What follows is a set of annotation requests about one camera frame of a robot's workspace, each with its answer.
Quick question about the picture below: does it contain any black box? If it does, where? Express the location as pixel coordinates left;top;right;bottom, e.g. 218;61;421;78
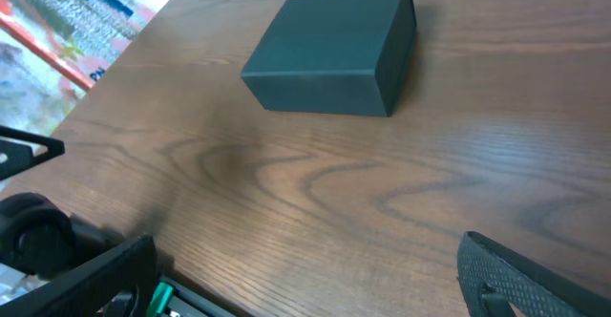
241;0;417;117

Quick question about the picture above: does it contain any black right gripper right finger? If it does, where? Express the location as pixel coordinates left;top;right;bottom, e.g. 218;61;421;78
457;231;610;317

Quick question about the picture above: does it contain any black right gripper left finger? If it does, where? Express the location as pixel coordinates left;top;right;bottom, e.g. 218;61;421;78
1;235;158;317

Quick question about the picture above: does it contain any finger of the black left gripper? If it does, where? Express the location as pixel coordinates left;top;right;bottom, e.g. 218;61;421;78
1;126;65;180

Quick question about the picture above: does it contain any colourful patterned rug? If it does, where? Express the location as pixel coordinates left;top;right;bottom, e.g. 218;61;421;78
1;0;158;135

